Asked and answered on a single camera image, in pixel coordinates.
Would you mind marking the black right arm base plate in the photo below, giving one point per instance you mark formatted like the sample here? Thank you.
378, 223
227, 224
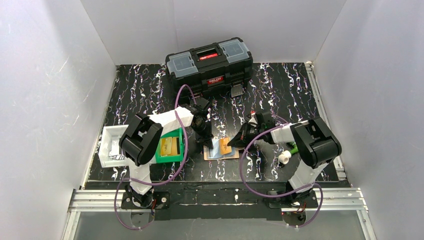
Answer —
296, 202

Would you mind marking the printed card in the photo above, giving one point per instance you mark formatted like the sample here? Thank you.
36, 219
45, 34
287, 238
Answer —
115, 152

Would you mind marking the orange credit card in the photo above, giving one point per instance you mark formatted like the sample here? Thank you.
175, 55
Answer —
224, 148

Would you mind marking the white plastic bin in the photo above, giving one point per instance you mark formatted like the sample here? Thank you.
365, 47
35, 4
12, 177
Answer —
108, 134

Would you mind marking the yellow cards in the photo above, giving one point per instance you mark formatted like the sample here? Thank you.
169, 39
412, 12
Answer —
170, 146

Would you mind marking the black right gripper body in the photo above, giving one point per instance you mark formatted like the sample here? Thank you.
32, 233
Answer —
248, 131

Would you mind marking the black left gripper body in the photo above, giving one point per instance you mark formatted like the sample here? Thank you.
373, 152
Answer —
205, 131

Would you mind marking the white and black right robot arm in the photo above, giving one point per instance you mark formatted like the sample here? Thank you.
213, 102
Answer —
316, 145

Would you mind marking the green plastic bin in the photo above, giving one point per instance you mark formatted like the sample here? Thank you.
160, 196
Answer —
162, 159

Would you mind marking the aluminium front rail frame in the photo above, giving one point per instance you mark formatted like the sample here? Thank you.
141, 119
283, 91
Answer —
343, 216

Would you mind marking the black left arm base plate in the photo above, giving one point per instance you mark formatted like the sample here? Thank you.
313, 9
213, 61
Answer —
156, 200

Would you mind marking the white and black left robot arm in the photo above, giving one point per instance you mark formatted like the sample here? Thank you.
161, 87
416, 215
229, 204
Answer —
142, 136

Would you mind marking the black plastic toolbox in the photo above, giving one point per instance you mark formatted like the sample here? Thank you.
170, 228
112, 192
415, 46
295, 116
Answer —
210, 70

